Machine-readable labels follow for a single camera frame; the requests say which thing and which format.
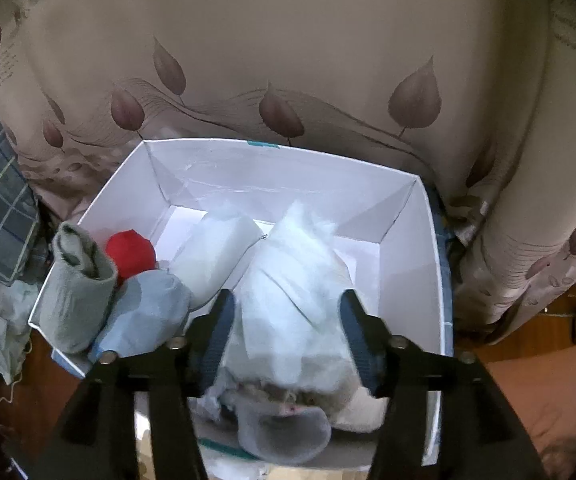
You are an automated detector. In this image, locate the light blue underwear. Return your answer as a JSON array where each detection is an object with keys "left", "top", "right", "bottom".
[{"left": 87, "top": 270, "right": 192, "bottom": 363}]

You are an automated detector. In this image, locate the pale white garment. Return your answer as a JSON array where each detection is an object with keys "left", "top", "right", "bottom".
[{"left": 223, "top": 202, "right": 353, "bottom": 394}]

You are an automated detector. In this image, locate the large white garment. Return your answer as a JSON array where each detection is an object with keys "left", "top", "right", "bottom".
[{"left": 169, "top": 207, "right": 264, "bottom": 312}]

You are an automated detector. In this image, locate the red underwear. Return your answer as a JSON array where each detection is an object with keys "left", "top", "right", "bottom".
[{"left": 105, "top": 230, "right": 157, "bottom": 284}]

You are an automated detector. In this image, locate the grey underwear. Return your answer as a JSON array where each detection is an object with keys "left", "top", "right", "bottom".
[{"left": 36, "top": 222, "right": 118, "bottom": 353}]

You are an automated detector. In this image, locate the beige ribbed garment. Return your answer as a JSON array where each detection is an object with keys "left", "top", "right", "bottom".
[{"left": 329, "top": 387, "right": 389, "bottom": 434}]

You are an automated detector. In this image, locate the white pink floral underwear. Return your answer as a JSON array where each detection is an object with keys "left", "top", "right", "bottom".
[{"left": 189, "top": 367, "right": 309, "bottom": 426}]

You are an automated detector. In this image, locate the white rolled underwear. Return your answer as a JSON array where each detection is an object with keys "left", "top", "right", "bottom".
[{"left": 236, "top": 396, "right": 332, "bottom": 466}]

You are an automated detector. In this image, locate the white XINCCI shoe box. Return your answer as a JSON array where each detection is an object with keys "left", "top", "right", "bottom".
[{"left": 28, "top": 136, "right": 450, "bottom": 474}]

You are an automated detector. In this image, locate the beige leaf print bedsheet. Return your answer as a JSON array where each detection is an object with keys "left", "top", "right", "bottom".
[{"left": 0, "top": 0, "right": 576, "bottom": 336}]

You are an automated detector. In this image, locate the white string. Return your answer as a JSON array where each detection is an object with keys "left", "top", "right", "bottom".
[{"left": 0, "top": 343, "right": 34, "bottom": 404}]

